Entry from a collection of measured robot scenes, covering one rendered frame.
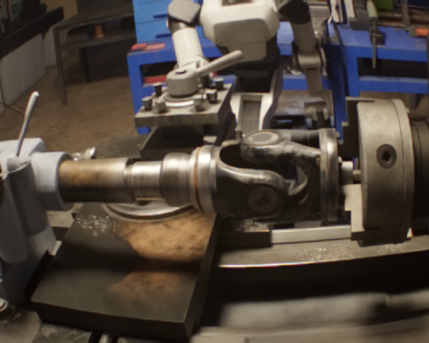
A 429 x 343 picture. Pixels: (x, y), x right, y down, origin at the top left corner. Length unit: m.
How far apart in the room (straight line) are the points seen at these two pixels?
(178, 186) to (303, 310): 0.43
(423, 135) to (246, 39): 1.19
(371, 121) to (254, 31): 1.15
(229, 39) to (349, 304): 1.13
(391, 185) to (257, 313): 0.51
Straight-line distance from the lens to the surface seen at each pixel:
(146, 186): 0.92
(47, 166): 0.99
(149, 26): 2.90
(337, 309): 1.17
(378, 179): 0.79
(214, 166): 0.88
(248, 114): 2.12
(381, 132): 0.81
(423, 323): 0.97
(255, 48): 1.98
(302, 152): 0.85
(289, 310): 1.17
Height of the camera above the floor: 1.53
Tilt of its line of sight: 27 degrees down
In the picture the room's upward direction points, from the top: 8 degrees counter-clockwise
